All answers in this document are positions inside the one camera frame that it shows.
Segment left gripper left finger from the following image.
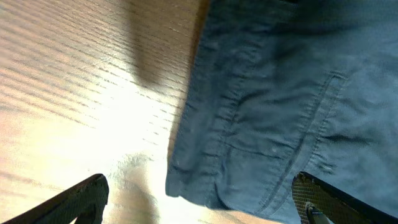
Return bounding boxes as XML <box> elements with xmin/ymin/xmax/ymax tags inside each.
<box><xmin>4</xmin><ymin>174</ymin><xmax>109</xmax><ymax>224</ymax></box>

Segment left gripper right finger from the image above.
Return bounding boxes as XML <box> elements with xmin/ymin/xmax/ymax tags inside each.
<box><xmin>292</xmin><ymin>172</ymin><xmax>397</xmax><ymax>224</ymax></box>

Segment navy blue shorts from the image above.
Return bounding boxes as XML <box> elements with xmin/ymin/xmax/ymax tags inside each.
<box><xmin>165</xmin><ymin>0</ymin><xmax>397</xmax><ymax>223</ymax></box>

